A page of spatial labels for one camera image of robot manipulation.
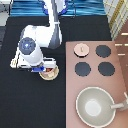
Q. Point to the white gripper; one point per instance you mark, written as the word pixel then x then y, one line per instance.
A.
pixel 40 66

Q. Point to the pink pot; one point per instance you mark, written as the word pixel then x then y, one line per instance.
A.
pixel 49 71

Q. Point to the pink pot lid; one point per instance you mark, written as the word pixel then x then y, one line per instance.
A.
pixel 81 50

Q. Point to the cream slotted spatula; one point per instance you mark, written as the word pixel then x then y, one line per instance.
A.
pixel 14 63

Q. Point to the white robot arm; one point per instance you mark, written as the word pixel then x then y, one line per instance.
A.
pixel 33 38

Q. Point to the blue white robot base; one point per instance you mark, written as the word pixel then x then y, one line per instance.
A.
pixel 62 6

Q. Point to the cream round plate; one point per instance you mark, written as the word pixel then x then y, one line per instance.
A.
pixel 51 76

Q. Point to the black table mat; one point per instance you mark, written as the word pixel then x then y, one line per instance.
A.
pixel 26 100

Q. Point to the pink stove top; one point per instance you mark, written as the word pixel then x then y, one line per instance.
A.
pixel 99 68

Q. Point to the large grey wok pan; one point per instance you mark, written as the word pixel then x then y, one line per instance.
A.
pixel 96 107

